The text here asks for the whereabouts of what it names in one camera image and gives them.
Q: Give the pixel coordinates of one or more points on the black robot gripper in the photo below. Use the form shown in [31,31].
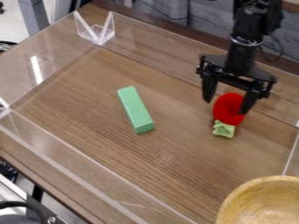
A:
[256,82]

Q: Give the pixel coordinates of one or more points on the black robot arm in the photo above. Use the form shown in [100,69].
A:
[256,19]

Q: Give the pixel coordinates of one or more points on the red plush strawberry fruit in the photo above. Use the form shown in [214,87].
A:
[227,118]

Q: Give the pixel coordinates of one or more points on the green rectangular block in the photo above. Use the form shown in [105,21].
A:
[135,109]

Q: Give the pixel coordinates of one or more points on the wooden bowl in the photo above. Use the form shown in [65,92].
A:
[263,201]

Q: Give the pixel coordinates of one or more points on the clear acrylic tray enclosure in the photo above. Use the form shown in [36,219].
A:
[67,137]

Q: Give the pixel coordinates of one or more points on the grey table leg post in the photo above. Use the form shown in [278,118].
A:
[33,15]

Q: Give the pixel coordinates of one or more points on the black metal bracket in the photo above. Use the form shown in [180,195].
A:
[51,217]

